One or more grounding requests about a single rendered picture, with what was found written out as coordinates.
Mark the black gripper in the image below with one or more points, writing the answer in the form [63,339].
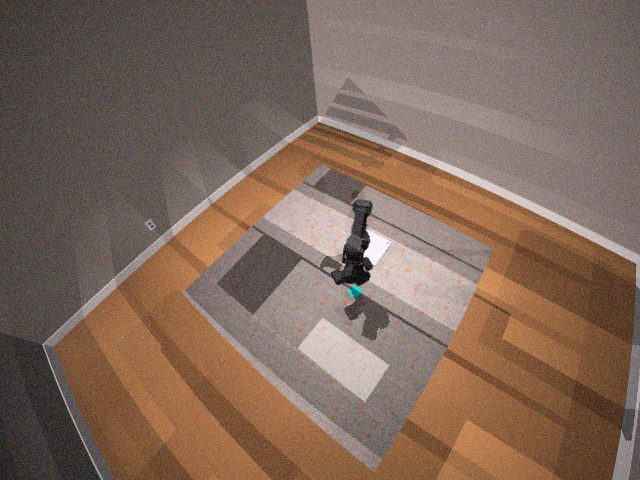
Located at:
[337,275]

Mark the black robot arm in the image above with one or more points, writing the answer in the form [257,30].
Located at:
[357,244]

